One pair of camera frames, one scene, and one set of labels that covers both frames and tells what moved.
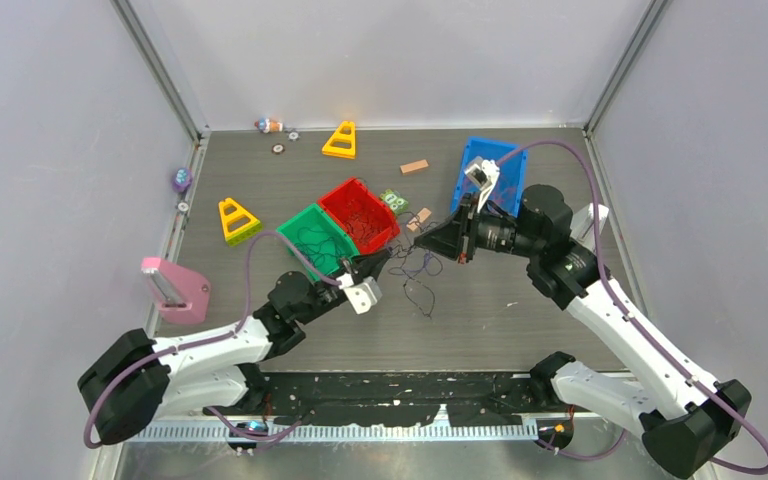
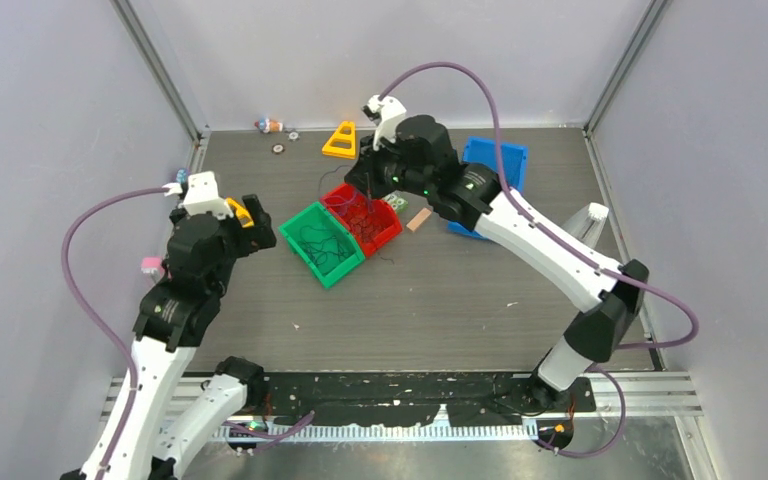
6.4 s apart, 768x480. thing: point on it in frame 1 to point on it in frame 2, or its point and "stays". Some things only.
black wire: [405, 229] to [319, 182]
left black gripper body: [328, 296] to [236, 243]
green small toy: [396, 201] stays
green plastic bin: [322, 242] stays
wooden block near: [422, 215] stays
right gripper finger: [452, 237] to [366, 174]
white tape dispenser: [582, 225] stays
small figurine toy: [267, 125] stays
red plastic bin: [362, 215] stays
